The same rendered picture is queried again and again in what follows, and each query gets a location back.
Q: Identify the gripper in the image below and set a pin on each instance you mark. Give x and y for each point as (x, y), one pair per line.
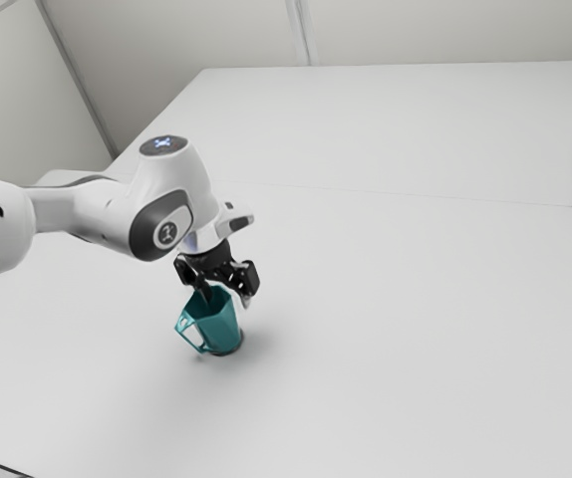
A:
(220, 266)

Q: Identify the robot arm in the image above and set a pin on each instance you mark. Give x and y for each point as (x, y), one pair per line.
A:
(82, 209)

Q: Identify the teal faceted mug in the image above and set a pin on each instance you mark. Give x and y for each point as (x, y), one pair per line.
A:
(214, 323)

